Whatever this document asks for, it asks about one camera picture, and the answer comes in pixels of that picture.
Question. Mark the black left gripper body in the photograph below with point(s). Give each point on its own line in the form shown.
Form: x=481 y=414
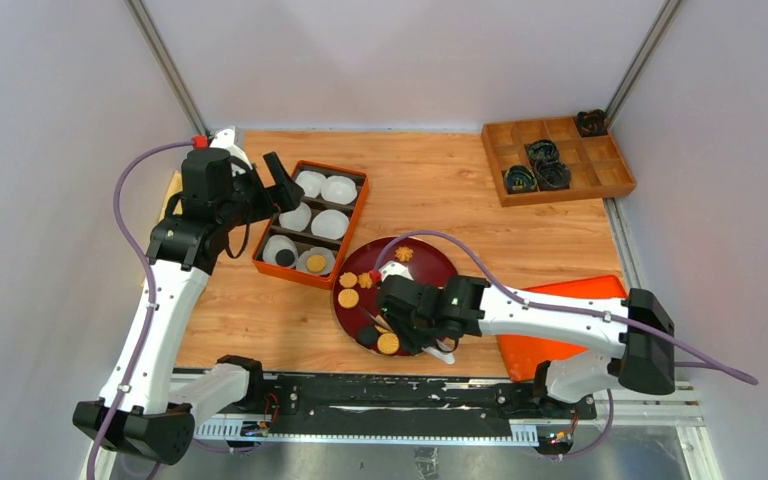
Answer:
x=251 y=200

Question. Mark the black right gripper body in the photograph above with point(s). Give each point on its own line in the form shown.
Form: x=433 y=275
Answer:
x=414 y=334

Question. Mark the dotted round biscuit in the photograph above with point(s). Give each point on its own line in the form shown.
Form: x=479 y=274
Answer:
x=388 y=343
x=348 y=298
x=316 y=263

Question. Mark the black chocolate cookie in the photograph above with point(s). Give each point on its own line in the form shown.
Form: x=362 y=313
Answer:
x=368 y=336
x=285 y=258

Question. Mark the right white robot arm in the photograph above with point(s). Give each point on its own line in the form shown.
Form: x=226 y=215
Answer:
x=626 y=342

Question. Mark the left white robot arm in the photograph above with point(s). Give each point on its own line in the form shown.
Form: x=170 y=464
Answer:
x=136 y=413

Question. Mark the white paper cup top-left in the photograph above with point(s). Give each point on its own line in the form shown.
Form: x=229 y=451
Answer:
x=311 y=182

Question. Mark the white paper cup middle-left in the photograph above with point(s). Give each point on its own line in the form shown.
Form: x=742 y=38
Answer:
x=296 y=220

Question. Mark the yellow blue cloth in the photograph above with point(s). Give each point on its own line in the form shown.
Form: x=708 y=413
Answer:
x=175 y=186

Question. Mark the white paper cup top-right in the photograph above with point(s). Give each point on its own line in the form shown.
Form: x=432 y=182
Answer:
x=339 y=189

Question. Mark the orange cookie box tray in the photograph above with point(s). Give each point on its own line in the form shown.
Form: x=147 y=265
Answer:
x=305 y=240

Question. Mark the white paper cup bottom-left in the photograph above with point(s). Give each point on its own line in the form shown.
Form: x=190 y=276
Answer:
x=274 y=243

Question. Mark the white paper cup middle-right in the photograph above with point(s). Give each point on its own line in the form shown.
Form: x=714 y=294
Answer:
x=330 y=224

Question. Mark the flower butter cookie left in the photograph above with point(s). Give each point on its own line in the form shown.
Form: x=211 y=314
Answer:
x=365 y=280

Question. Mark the flower butter cookie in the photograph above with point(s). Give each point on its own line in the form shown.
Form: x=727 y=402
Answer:
x=403 y=254
x=365 y=280

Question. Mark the flower butter cookie upper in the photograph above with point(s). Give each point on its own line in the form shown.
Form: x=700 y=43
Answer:
x=403 y=254

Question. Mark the dark red round plate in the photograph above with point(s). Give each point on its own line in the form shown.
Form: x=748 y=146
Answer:
x=429 y=265

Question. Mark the plain round butter cookie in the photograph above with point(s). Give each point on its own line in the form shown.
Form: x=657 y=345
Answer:
x=348 y=280

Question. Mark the white paper cup bottom-right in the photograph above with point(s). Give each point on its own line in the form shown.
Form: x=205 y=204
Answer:
x=328 y=254

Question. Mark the orange box lid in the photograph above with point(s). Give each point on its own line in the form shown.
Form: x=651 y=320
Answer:
x=521 y=355

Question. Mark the rolled dark patterned tie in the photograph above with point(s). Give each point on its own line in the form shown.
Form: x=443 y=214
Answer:
x=552 y=175
x=519 y=179
x=541 y=151
x=592 y=123

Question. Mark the wooden compartment organizer box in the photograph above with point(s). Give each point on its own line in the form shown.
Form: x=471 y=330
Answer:
x=597 y=165

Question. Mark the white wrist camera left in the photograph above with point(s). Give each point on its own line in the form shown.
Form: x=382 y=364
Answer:
x=227 y=139

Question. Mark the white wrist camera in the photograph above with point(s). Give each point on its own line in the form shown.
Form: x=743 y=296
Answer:
x=227 y=139
x=395 y=268

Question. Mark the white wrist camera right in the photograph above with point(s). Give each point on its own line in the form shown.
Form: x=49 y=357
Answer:
x=395 y=268

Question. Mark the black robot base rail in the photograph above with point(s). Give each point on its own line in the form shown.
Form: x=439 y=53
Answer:
x=301 y=407

